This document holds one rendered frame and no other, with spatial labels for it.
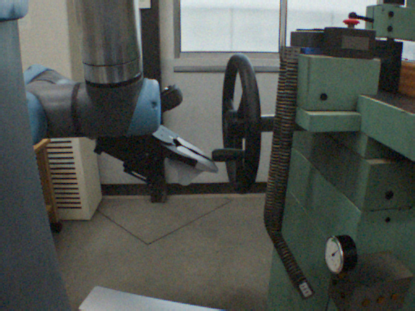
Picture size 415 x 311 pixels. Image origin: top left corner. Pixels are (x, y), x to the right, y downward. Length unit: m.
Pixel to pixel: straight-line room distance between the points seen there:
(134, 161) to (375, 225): 0.43
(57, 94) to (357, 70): 0.46
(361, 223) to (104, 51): 0.49
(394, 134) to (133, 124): 0.36
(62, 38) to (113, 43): 1.38
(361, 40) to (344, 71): 0.06
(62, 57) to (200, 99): 0.80
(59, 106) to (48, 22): 1.36
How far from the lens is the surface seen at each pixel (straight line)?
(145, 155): 0.56
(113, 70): 0.41
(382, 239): 0.67
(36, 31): 1.83
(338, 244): 0.55
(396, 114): 0.51
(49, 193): 1.84
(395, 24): 0.78
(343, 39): 0.58
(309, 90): 0.56
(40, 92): 0.47
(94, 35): 0.40
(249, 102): 0.56
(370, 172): 0.58
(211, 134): 2.03
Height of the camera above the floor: 0.99
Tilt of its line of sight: 21 degrees down
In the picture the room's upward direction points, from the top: straight up
